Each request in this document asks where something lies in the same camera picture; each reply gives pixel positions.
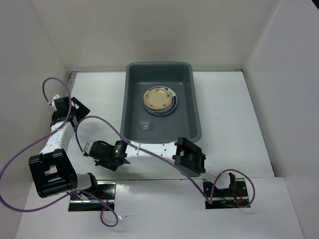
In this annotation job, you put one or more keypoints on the grey plastic bin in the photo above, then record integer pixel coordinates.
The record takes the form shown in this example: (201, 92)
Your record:
(182, 122)

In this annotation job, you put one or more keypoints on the metal base plate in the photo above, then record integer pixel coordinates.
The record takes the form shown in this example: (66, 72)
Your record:
(81, 202)
(225, 199)

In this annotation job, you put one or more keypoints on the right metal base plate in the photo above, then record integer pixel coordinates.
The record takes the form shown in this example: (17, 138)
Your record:
(225, 199)

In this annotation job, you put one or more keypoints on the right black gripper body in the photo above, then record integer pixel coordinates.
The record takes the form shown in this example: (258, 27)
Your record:
(106, 163)

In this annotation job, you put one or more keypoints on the white plate green red rim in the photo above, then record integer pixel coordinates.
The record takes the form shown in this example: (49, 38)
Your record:
(167, 110)

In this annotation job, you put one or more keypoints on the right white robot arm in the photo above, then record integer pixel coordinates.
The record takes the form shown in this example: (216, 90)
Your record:
(183, 154)

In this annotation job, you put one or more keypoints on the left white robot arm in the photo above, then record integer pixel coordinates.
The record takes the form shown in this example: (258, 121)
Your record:
(51, 169)

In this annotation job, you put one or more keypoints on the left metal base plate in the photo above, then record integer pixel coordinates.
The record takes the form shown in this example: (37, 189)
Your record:
(81, 202)

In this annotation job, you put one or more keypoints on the clear plastic cup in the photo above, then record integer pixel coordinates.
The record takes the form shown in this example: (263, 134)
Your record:
(144, 121)

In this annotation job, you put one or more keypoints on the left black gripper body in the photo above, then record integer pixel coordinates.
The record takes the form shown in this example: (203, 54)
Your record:
(55, 117)

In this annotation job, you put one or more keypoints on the cream plate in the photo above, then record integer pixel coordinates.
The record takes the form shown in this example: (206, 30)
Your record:
(157, 98)

